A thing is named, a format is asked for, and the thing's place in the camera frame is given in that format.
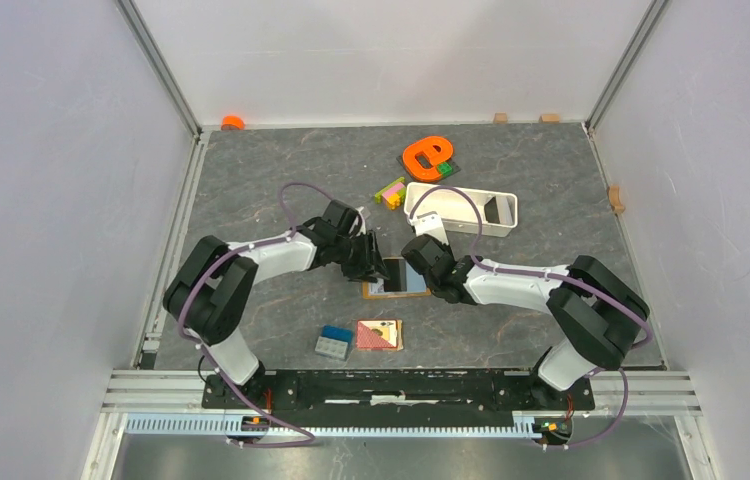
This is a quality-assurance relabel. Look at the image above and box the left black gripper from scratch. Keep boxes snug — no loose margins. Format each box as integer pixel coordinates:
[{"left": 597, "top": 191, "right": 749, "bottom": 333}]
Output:
[{"left": 333, "top": 230, "right": 391, "bottom": 284}]

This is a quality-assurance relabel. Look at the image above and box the black credit card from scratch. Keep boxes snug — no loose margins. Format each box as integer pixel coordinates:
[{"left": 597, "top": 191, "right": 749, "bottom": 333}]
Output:
[{"left": 383, "top": 257, "right": 408, "bottom": 293}]

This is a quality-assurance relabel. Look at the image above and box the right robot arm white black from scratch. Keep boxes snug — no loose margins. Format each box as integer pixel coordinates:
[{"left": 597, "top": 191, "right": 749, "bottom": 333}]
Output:
[{"left": 402, "top": 234, "right": 653, "bottom": 408}]

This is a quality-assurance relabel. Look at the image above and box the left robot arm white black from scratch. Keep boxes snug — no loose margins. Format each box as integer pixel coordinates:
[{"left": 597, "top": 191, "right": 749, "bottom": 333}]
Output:
[{"left": 162, "top": 200, "right": 389, "bottom": 408}]

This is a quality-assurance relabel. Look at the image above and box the red playing card deck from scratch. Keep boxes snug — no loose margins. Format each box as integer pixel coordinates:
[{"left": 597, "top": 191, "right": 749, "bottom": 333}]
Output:
[{"left": 355, "top": 319, "right": 403, "bottom": 351}]

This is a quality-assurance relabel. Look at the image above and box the colourful toy brick stack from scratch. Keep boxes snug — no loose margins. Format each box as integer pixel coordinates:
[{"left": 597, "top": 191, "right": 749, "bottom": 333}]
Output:
[{"left": 374, "top": 177, "right": 407, "bottom": 210}]

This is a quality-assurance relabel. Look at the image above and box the white plastic tray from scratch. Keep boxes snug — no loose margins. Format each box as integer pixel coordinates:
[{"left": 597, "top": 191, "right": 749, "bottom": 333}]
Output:
[{"left": 403, "top": 182, "right": 519, "bottom": 237}]

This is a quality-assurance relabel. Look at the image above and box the blue grey toy brick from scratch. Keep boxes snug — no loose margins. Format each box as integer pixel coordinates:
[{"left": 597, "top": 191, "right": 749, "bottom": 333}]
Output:
[{"left": 314, "top": 325, "right": 354, "bottom": 361}]

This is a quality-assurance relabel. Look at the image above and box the green toy brick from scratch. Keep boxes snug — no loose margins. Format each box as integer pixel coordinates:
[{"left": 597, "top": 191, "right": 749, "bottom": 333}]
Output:
[{"left": 436, "top": 163, "right": 455, "bottom": 178}]

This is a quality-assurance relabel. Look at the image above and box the orange plastic letter e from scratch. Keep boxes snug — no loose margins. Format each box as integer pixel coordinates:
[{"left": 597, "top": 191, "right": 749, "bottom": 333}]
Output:
[{"left": 401, "top": 136, "right": 454, "bottom": 165}]

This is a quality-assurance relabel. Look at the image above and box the wooden block right side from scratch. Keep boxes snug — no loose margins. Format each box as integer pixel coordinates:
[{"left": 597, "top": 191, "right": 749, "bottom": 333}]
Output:
[{"left": 607, "top": 185, "right": 626, "bottom": 215}]

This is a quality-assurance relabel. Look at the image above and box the wooden block middle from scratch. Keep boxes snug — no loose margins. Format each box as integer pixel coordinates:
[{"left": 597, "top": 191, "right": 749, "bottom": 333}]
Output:
[{"left": 539, "top": 113, "right": 561, "bottom": 124}]

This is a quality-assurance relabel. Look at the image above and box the orange tape roll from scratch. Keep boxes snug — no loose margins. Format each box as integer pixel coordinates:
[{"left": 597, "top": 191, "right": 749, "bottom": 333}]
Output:
[{"left": 220, "top": 115, "right": 245, "bottom": 131}]

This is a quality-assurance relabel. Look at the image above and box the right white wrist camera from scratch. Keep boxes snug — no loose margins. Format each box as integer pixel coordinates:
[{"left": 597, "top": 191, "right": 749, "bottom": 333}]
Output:
[{"left": 409, "top": 212, "right": 449, "bottom": 245}]

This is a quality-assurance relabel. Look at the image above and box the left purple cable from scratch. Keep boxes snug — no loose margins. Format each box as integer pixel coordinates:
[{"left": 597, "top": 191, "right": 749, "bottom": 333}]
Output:
[{"left": 177, "top": 182, "right": 337, "bottom": 449}]

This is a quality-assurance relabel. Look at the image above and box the purple cable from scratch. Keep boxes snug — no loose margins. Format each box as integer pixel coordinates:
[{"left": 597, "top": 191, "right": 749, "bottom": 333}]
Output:
[
  {"left": 408, "top": 186, "right": 655, "bottom": 452},
  {"left": 177, "top": 182, "right": 337, "bottom": 449}
]

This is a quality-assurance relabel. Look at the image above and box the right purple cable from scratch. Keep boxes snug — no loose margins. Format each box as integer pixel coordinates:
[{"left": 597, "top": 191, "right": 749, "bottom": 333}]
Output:
[{"left": 408, "top": 186, "right": 655, "bottom": 452}]

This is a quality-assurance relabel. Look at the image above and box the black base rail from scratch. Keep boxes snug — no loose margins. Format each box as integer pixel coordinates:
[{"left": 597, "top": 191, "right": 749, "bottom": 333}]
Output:
[{"left": 201, "top": 368, "right": 596, "bottom": 429}]

